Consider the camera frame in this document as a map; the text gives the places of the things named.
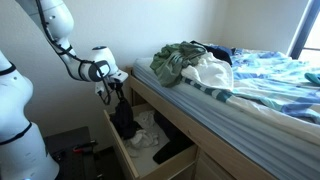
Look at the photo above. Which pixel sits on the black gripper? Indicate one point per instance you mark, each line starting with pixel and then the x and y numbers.
pixel 117 87

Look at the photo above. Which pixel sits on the black shirt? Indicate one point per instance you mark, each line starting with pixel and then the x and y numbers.
pixel 123 120

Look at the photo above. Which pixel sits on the white shirt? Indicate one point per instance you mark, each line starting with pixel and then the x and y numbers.
pixel 141 140

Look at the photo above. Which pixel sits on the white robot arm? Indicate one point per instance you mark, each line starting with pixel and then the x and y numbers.
pixel 23 153

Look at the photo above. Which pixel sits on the white cloth in drawer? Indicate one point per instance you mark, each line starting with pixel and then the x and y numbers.
pixel 145 119

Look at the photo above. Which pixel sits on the green shirt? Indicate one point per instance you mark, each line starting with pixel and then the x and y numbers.
pixel 168 63

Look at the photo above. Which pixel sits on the open wooden drawer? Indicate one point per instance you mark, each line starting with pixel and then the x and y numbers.
pixel 139 164

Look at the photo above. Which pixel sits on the black garment in drawer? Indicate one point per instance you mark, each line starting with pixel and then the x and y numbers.
pixel 178 141

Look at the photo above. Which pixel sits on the red black clamp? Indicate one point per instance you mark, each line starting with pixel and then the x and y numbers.
pixel 85 148

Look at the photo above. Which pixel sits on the black base mat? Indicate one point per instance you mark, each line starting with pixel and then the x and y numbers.
pixel 72 166

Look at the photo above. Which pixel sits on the navy blue garment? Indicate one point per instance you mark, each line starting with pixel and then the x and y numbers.
pixel 219 52

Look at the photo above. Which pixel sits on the blue patterned blanket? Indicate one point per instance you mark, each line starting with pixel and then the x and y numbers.
pixel 271 79

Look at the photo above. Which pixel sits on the blue striped bed sheet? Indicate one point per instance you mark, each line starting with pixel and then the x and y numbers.
pixel 285 156

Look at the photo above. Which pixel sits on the teal cloth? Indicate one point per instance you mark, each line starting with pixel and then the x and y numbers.
pixel 313 78

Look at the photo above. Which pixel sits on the wooden bed frame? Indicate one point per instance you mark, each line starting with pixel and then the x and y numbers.
pixel 215 159

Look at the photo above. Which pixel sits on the window frame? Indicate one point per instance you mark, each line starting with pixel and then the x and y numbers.
pixel 307 44

